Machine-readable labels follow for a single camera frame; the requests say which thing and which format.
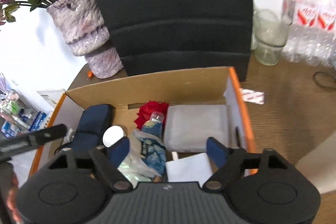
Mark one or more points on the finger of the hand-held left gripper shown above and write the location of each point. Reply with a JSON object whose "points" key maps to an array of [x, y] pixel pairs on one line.
{"points": [[48, 134]]}

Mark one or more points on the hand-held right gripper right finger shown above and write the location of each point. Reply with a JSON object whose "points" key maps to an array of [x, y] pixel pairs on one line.
{"points": [[215, 150]]}

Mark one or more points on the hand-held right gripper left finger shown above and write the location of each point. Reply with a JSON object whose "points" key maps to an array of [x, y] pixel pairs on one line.
{"points": [[119, 149]]}

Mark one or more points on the white round lid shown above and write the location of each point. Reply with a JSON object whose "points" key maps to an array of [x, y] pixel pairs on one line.
{"points": [[113, 134]]}

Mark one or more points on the blue painted print packet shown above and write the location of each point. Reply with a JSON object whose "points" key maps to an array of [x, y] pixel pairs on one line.
{"points": [[152, 153]]}

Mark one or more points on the cardboard box with orange edges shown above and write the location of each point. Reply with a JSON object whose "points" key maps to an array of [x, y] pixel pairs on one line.
{"points": [[157, 87]]}

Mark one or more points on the person's left hand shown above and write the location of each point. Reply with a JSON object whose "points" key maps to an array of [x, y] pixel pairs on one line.
{"points": [[12, 204]]}

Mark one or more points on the grey folded cloth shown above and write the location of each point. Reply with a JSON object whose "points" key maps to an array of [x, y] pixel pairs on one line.
{"points": [[197, 127]]}

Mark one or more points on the box of assorted items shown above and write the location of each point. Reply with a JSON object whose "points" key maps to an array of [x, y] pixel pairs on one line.
{"points": [[23, 116]]}

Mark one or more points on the white paper card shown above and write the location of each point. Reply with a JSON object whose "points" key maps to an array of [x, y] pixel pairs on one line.
{"points": [[187, 169]]}

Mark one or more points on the white carton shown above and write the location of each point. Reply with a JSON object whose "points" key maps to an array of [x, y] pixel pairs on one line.
{"points": [[50, 98]]}

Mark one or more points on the navy glasses case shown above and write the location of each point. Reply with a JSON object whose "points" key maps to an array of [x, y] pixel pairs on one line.
{"points": [[92, 121]]}

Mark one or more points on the red and white packet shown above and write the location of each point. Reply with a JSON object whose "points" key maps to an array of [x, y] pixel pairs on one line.
{"points": [[252, 96]]}

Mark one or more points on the small orange object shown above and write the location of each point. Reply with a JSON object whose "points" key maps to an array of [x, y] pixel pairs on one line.
{"points": [[90, 74]]}

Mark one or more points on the purple marbled vase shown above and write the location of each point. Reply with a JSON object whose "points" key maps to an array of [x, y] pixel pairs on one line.
{"points": [[84, 24]]}

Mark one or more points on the clear glass jar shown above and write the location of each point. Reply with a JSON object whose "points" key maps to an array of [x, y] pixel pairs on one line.
{"points": [[267, 40]]}

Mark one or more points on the black chair back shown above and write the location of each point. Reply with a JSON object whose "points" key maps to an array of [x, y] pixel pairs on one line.
{"points": [[168, 3]]}

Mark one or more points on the pack of water bottles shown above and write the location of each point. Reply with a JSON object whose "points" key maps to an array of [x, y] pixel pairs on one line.
{"points": [[315, 29]]}

